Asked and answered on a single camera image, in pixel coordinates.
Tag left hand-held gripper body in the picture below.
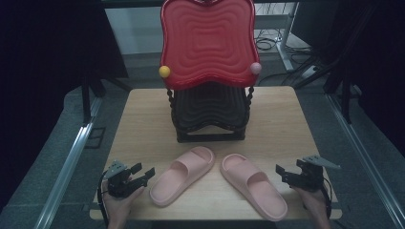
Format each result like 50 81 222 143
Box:
103 159 149 199

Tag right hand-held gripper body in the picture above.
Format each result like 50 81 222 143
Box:
283 154 342 193

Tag pink slide slipper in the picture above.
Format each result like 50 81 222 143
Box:
148 145 217 208
219 153 289 222

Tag red and black shoe rack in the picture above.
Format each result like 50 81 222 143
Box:
158 0 263 143

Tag person's left hand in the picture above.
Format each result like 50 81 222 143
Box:
102 185 146 223

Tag person's right hand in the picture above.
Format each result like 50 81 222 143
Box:
292 185 332 221

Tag black metal stand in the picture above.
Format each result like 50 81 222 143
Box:
80 72 132 125
292 6 378 125

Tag white power strip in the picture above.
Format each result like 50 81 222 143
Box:
298 65 320 80

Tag white desk leg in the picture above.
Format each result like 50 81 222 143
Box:
254 2 300 73

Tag dark curtain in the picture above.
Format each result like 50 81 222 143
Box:
290 0 405 151
0 0 130 211

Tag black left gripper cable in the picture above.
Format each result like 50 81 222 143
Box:
96 171 111 229

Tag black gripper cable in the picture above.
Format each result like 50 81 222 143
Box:
320 177 334 220
96 171 111 229

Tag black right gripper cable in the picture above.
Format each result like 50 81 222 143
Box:
320 177 334 220

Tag black floor bracket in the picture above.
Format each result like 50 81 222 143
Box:
84 127 107 150

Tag aluminium floor rail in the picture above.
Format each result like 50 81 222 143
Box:
32 122 96 229
327 94 405 229

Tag tangle of black floor cables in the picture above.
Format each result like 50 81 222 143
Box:
255 28 319 88

